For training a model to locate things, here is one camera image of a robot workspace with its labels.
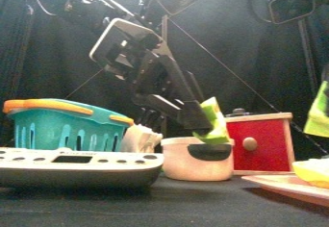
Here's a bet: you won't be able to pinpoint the yellow bell pepper half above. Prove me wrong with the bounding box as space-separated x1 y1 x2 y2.
292 158 329 189

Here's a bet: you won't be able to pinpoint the vertical metal frame pole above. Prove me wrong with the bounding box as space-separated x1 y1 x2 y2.
299 18 322 96
160 13 170 139

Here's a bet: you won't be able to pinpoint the grey white toy scale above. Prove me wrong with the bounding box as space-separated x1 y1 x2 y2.
0 146 166 189

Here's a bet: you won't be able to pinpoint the teal basket orange handles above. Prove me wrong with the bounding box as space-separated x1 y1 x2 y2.
2 98 137 152

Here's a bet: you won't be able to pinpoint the pink tray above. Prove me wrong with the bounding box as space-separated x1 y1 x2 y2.
241 173 329 208

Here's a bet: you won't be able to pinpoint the red wooden drawer box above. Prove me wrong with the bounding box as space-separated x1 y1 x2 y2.
224 108 297 176

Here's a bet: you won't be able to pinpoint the black knife handle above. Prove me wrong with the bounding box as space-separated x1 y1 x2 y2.
146 110 157 129
154 114 168 133
136 108 149 127

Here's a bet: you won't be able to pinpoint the white knife block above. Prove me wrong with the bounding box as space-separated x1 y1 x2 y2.
120 123 165 154

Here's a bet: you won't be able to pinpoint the white pot black handle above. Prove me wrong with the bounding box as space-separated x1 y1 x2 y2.
160 136 237 183

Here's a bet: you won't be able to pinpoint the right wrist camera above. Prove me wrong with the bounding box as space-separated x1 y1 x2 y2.
249 0 320 26

